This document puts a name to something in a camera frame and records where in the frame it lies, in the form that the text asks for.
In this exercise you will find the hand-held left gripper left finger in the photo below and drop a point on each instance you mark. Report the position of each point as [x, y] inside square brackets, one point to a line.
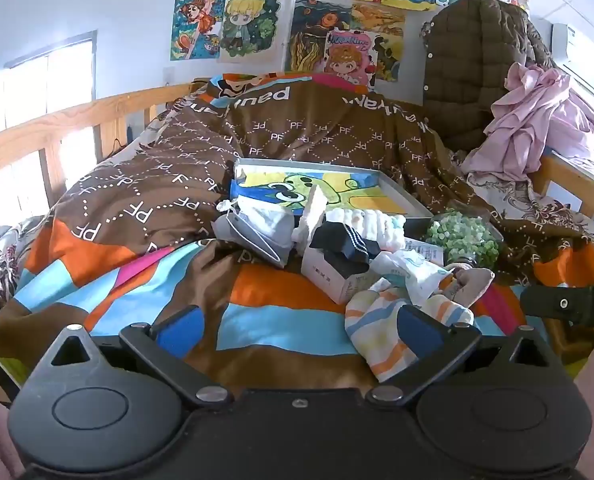
[179, 332]

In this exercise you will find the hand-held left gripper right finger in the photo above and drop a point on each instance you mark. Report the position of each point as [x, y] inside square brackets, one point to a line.
[417, 332]

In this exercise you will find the orange blue striped sock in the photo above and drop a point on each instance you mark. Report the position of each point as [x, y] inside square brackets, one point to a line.
[377, 325]

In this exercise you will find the white light blue sock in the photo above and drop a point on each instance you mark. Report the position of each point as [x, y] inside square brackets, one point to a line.
[412, 272]

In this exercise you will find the beige printed sock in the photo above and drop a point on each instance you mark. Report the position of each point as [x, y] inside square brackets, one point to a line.
[472, 280]

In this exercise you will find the navy sock with white stripes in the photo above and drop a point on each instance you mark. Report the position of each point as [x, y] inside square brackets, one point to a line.
[349, 242]

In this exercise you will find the grey white sock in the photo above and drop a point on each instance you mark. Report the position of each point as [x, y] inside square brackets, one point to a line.
[249, 240]

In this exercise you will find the grey metal tray with painting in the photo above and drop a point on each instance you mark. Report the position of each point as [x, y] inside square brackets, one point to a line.
[362, 195]

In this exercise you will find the white cloth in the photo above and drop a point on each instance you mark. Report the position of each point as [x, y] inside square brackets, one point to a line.
[312, 210]

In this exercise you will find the white blue cardboard box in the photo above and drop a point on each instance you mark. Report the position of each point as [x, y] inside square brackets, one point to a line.
[424, 251]

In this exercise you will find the green and white fluffy sock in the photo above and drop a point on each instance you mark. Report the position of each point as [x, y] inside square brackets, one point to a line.
[462, 237]

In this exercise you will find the orange white cardboard box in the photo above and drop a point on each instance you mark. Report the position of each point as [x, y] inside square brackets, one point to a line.
[327, 275]

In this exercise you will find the pink cloth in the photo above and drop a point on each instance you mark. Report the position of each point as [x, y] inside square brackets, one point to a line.
[532, 120]

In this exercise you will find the brown printed blanket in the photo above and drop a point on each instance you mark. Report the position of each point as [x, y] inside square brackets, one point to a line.
[302, 125]

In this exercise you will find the brown quilted jacket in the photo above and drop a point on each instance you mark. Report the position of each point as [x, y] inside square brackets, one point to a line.
[472, 75]

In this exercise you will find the white air conditioner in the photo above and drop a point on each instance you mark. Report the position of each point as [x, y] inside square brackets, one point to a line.
[577, 42]

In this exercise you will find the pink-bordered girl poster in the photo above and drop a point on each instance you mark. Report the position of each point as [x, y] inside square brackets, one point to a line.
[349, 60]

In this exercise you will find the window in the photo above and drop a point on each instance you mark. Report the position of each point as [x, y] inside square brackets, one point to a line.
[57, 75]

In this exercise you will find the orange-haired girl blue poster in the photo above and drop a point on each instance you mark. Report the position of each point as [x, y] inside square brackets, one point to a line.
[197, 22]

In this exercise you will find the orange yellow painting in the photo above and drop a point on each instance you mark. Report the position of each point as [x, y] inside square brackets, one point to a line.
[384, 20]

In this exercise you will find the blond boy green poster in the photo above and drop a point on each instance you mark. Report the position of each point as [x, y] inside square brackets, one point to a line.
[249, 25]

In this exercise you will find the dark blue swirl painting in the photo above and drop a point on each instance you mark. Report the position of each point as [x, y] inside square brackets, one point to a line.
[309, 35]

